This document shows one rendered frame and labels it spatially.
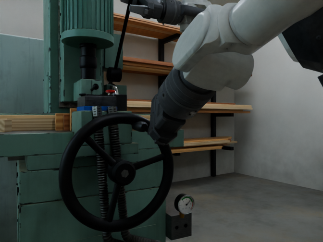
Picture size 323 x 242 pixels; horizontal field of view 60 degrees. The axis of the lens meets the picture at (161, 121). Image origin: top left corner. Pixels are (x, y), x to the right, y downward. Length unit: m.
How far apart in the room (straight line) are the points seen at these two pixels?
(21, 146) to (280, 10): 0.69
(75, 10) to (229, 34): 0.69
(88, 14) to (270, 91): 3.77
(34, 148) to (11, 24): 2.65
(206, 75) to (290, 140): 3.90
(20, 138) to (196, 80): 0.52
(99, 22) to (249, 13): 0.69
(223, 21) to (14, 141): 0.62
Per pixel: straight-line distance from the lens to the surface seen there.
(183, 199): 0.94
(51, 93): 1.18
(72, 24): 0.99
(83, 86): 0.96
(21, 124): 0.98
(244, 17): 0.37
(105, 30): 0.99
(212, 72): 0.45
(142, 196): 0.93
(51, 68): 1.19
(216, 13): 0.41
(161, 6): 1.06
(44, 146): 0.83
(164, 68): 3.41
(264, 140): 4.56
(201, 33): 0.40
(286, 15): 0.35
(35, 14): 3.47
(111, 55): 1.24
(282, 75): 4.42
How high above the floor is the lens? 0.94
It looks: 1 degrees down
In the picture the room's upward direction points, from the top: straight up
